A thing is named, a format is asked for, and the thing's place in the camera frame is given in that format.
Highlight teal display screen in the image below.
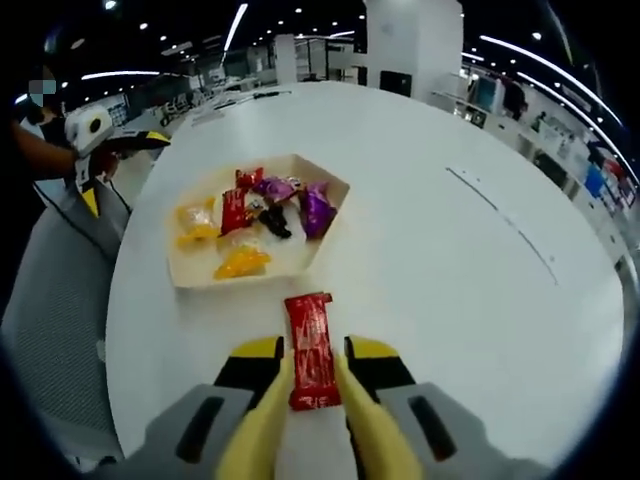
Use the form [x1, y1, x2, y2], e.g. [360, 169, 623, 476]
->
[471, 77, 505, 115]

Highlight grey mesh office chair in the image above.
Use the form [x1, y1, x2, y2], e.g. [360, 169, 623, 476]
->
[2, 197, 132, 461]

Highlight clear packet with black snack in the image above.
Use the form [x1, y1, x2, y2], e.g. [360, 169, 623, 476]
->
[258, 204, 295, 240]

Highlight white table socket strip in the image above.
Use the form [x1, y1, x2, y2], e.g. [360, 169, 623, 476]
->
[445, 166, 560, 287]

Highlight white square pillar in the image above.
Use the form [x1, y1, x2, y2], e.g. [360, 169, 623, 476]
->
[364, 0, 464, 104]

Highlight yellow plastic food tongs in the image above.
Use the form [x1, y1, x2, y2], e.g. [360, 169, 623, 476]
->
[213, 352, 424, 480]

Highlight blue box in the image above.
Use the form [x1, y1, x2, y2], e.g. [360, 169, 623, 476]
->
[584, 163, 605, 197]

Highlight white cabinet row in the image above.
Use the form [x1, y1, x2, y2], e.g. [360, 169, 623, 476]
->
[429, 87, 631, 266]

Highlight long red snack packet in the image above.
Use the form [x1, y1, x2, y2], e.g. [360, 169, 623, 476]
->
[218, 188, 250, 237]
[283, 292, 343, 413]

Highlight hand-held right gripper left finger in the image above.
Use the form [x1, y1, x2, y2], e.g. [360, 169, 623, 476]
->
[124, 335, 285, 480]

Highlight beige hexagonal container tray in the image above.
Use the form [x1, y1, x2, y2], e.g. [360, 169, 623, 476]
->
[168, 153, 351, 291]

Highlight black cable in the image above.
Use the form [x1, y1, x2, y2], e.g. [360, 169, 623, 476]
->
[33, 182, 109, 259]

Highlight yellow-ended clear snack packet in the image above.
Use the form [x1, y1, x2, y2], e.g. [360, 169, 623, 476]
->
[173, 196, 220, 250]
[213, 243, 272, 280]

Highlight small brown snack packet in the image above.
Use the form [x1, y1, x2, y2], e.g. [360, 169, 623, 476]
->
[243, 195, 269, 222]

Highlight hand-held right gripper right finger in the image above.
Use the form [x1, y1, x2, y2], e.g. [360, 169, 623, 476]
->
[343, 336, 506, 480]

